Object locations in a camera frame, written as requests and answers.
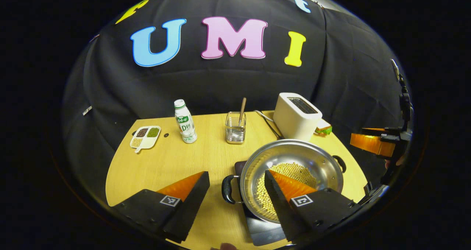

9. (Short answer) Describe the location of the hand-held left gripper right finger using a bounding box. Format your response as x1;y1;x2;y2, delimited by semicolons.
264;170;363;243

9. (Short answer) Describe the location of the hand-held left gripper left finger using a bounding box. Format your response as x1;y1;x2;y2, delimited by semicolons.
112;171;210;243

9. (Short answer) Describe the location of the black induction cooktop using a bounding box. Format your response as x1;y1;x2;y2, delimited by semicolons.
234;161;387;247

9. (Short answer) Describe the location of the stainless steel pot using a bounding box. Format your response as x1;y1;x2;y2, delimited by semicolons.
222;139;347;224

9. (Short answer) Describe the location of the pile of yellow soybeans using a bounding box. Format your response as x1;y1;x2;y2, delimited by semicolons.
256;162;318;221

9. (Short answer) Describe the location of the green yellow toy sandwich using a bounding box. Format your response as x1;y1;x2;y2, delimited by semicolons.
315;119;333;136

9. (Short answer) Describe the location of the black backdrop cloth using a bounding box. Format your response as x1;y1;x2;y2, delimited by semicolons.
61;0;412;206

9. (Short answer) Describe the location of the white divided bean plate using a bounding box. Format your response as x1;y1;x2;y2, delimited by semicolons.
130;126;161;154

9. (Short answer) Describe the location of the white green drink bottle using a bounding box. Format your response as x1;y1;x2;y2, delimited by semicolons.
174;99;198;144

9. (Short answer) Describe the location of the white toaster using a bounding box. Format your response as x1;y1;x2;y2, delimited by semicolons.
273;92;323;142

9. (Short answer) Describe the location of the black power cable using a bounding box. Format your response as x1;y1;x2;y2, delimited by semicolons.
254;110;282;140

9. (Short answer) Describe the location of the wire mesh utensil holder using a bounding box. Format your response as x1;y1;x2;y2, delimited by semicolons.
226;112;247;144

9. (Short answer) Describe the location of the wooden handled spoon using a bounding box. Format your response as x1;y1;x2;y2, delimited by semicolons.
238;98;247;127

